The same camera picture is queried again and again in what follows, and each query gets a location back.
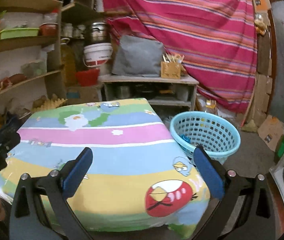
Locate wooden low cabinet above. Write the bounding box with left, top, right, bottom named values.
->
left=99, top=75, right=199, bottom=111

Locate clear plastic container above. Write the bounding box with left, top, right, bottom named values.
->
left=21, top=60, right=47, bottom=78

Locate yellow utensil holder box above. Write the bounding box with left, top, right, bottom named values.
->
left=160, top=53, right=187, bottom=79

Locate yellow egg tray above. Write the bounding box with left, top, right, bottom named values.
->
left=31, top=94, right=67, bottom=113

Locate steel cooking pot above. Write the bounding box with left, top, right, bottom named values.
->
left=83, top=22, right=111, bottom=46

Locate wooden wall shelf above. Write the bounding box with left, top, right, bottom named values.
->
left=0, top=0, right=66, bottom=114

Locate light blue laundry basket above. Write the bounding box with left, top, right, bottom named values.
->
left=170, top=111, right=241, bottom=164

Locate striped red curtain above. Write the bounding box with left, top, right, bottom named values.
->
left=102, top=0, right=257, bottom=113

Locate red plastic basket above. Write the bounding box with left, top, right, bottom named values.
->
left=75, top=68, right=100, bottom=87

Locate cardboard box under basket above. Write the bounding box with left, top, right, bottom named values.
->
left=66, top=85, right=102, bottom=105

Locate white plastic bucket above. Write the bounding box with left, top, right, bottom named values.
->
left=83, top=43, right=113, bottom=68

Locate blue plastic shoe cover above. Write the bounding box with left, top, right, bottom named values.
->
left=180, top=134, right=191, bottom=144

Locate green plastic tray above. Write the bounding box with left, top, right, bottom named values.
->
left=0, top=28, right=39, bottom=40

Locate grey fabric cover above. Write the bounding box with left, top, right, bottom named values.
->
left=112, top=35, right=165, bottom=77

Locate colourful cartoon tablecloth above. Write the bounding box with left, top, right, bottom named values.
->
left=0, top=99, right=210, bottom=239

